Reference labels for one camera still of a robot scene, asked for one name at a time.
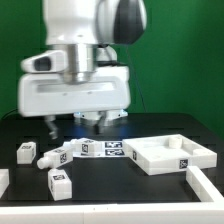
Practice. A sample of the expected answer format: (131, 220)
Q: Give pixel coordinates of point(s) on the white U-shaped obstacle fence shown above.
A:
(210, 209)

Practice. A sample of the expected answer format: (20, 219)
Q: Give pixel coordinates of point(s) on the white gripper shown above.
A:
(48, 95)

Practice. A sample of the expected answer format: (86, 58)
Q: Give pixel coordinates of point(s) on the white paper with tags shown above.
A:
(110, 148)

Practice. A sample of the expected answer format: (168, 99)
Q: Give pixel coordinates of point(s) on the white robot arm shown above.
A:
(79, 72)

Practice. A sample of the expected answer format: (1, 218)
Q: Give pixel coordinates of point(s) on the white square tabletop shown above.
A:
(168, 154)

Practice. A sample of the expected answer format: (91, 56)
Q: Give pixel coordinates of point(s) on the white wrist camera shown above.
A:
(51, 61)

